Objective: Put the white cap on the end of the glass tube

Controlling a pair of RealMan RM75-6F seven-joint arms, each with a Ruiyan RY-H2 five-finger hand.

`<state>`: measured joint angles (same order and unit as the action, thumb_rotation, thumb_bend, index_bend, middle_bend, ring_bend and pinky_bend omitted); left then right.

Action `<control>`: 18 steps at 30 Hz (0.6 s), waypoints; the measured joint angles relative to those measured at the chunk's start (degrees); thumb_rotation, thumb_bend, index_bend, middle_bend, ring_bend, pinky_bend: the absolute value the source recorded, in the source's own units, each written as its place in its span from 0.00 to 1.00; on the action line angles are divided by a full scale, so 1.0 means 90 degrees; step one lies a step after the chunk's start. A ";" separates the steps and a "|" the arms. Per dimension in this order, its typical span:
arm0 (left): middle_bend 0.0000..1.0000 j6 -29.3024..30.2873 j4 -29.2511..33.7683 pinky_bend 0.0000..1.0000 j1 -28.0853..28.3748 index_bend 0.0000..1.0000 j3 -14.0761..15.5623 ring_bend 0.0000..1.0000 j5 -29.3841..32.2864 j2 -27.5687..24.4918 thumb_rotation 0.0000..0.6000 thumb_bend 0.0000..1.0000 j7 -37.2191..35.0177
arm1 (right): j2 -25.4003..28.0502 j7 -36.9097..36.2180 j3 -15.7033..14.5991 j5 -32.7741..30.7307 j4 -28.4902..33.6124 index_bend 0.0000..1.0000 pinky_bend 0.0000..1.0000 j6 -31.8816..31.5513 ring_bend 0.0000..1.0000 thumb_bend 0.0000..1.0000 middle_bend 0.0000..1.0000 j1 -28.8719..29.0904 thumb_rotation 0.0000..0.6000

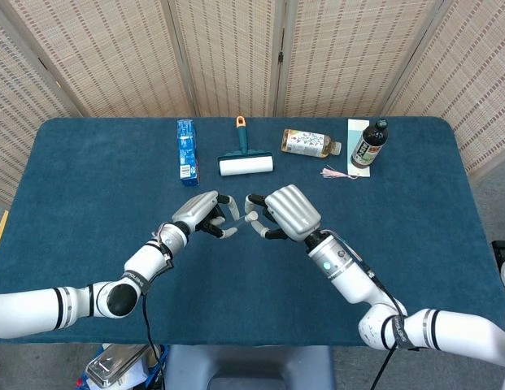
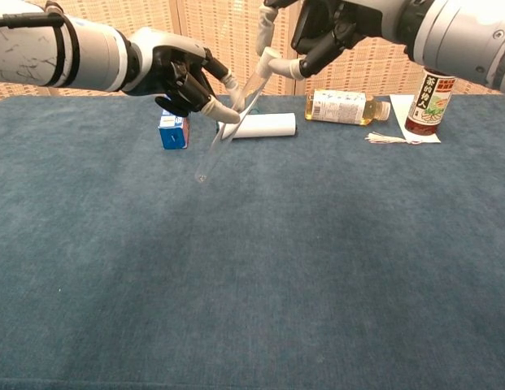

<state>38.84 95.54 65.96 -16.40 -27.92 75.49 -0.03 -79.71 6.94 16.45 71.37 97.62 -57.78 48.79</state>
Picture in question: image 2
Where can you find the blue table cloth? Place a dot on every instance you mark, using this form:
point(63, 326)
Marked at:
point(252, 264)

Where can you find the white paper bookmark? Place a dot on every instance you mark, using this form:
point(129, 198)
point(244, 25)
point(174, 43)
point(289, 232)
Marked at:
point(398, 109)

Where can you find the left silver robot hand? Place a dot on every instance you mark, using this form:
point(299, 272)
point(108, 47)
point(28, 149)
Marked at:
point(162, 44)

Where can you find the blue toothpaste box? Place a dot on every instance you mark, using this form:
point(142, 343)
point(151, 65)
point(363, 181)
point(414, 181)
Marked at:
point(172, 136)

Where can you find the white rubber stopper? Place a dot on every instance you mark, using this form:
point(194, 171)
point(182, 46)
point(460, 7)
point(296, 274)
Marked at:
point(268, 57)

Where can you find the dark tea bottle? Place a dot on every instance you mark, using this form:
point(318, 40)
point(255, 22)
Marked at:
point(429, 109)

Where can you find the pink white tassel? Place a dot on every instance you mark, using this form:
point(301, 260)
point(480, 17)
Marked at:
point(384, 139)

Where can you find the yellow tea bottle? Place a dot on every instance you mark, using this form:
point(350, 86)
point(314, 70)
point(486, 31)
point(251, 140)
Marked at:
point(337, 106)

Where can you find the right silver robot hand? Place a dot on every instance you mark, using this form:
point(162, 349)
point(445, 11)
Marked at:
point(329, 24)

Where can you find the clear glass test tube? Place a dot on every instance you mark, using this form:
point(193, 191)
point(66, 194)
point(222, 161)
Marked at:
point(219, 142)

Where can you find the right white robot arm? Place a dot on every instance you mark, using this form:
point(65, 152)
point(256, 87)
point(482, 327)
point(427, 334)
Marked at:
point(459, 36)

